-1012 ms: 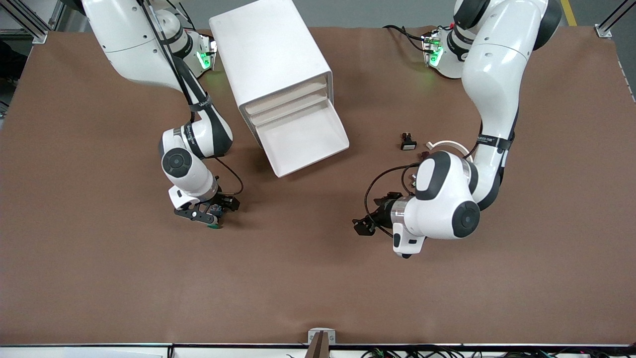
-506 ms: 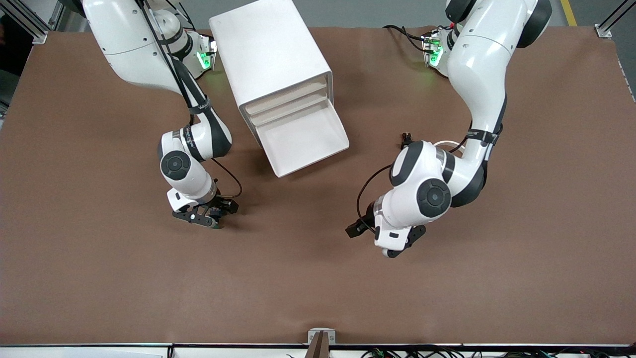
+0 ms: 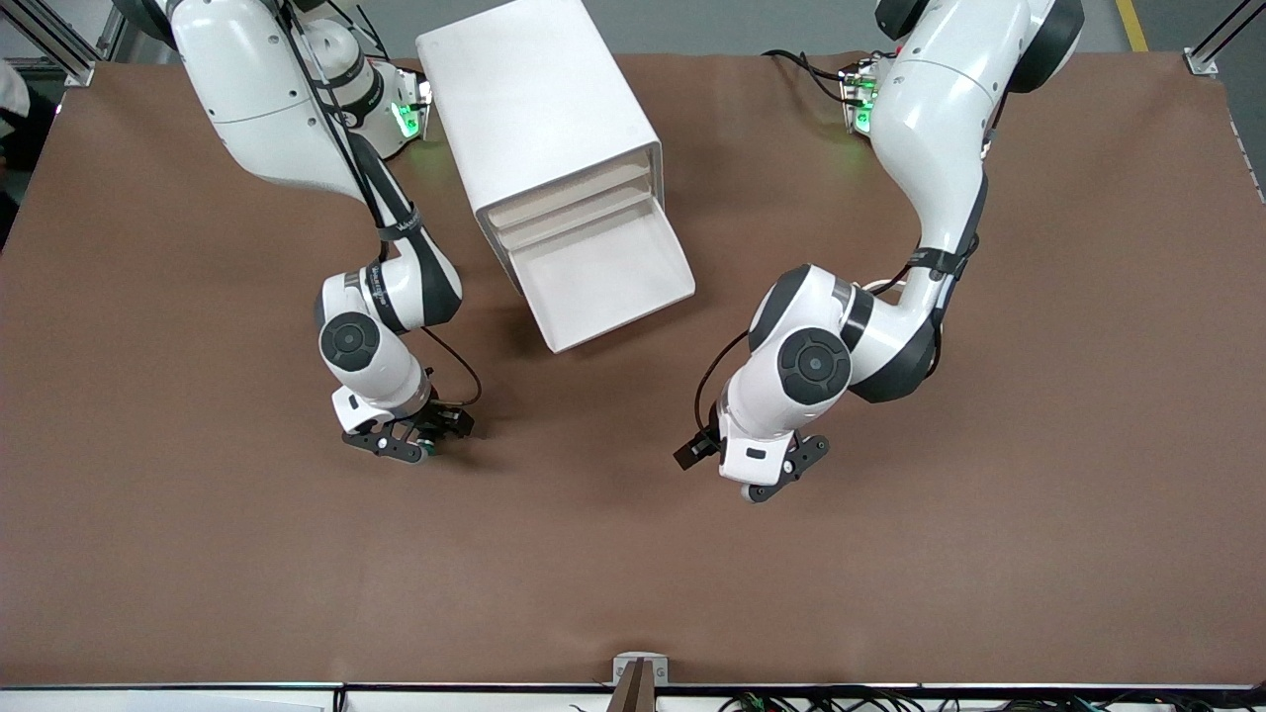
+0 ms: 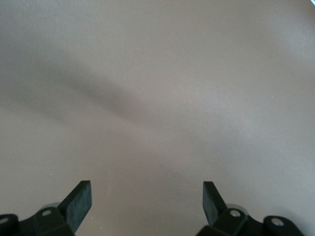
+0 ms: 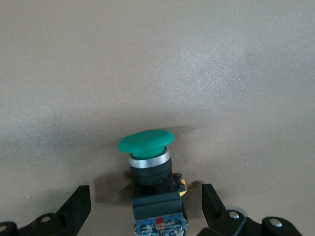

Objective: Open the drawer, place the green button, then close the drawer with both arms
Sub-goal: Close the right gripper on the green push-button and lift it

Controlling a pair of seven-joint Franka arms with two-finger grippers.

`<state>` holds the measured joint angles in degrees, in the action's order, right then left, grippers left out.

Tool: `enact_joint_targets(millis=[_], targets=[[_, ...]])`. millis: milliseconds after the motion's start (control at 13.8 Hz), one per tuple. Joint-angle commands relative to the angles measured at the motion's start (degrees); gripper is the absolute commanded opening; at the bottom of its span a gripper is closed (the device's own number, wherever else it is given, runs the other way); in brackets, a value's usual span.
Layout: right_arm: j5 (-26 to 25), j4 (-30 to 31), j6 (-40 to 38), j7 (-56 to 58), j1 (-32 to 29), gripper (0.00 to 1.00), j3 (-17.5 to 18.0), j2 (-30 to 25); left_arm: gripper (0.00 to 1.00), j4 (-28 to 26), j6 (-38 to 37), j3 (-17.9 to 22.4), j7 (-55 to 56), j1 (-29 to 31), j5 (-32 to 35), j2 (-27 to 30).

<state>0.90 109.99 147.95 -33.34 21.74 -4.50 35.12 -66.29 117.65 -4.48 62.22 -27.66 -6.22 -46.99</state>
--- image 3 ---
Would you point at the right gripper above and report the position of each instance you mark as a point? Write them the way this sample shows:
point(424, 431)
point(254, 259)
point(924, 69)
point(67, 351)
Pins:
point(436, 416)

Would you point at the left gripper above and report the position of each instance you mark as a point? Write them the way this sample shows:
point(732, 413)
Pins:
point(695, 449)

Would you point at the white plastic drawer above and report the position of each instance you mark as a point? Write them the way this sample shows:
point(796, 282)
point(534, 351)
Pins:
point(603, 277)
point(569, 193)

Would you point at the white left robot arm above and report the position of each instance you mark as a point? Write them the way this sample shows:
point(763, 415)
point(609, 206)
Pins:
point(940, 109)

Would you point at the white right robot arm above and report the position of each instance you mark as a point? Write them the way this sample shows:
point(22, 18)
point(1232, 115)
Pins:
point(257, 99)

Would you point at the white drawer cabinet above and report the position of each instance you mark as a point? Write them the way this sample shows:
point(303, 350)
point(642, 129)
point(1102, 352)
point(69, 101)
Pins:
point(534, 99)

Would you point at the white panel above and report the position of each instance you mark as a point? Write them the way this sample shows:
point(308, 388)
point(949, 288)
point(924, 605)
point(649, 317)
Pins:
point(148, 704)

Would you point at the grey metal bracket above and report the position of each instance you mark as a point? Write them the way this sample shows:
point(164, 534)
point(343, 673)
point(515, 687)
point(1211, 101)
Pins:
point(623, 670)

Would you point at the aluminium frame structure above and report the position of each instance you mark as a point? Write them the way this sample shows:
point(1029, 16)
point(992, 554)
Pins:
point(79, 71)

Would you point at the aluminium post with bracket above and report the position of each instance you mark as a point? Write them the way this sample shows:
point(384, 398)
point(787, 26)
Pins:
point(1202, 62)

